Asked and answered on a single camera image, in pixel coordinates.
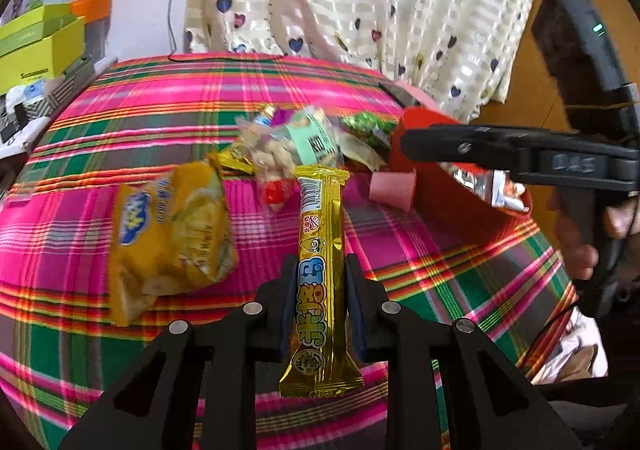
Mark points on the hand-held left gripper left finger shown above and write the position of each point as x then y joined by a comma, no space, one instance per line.
287,310

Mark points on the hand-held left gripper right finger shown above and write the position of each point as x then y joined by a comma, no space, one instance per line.
356,315

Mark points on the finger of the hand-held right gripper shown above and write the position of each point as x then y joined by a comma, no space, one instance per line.
450,145

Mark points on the red bowl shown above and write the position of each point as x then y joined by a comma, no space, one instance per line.
450,210

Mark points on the golden snack bar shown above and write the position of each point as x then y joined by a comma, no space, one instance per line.
317,250

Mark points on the silver red snack packet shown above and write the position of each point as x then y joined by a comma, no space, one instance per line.
500,190

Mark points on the pink jelly cup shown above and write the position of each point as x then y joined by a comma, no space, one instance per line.
390,187

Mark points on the green snack packet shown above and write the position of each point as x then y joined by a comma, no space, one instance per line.
367,125

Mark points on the red white candy packet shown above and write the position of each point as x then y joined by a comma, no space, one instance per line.
275,195

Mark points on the yellow chip bag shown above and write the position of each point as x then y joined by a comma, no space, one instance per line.
170,230

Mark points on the clear peanut packet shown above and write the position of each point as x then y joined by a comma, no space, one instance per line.
280,150

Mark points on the person's right hand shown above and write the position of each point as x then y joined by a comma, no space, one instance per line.
570,235

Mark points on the pink plastic stool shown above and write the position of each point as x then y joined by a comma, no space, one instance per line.
425,100

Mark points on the black phone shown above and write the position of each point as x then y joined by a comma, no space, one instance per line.
395,91

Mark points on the small gold packet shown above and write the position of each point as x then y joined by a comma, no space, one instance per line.
232,161

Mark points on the white heart print curtain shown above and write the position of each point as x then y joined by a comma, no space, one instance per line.
350,5

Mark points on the white cloth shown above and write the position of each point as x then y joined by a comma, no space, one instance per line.
575,355

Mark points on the black white striped box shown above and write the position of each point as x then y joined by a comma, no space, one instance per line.
65,85

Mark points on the green cardboard box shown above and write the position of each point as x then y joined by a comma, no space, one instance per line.
40,55

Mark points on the orange box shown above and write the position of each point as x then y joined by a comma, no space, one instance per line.
92,5

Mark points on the green box lid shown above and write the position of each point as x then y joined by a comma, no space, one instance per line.
30,23

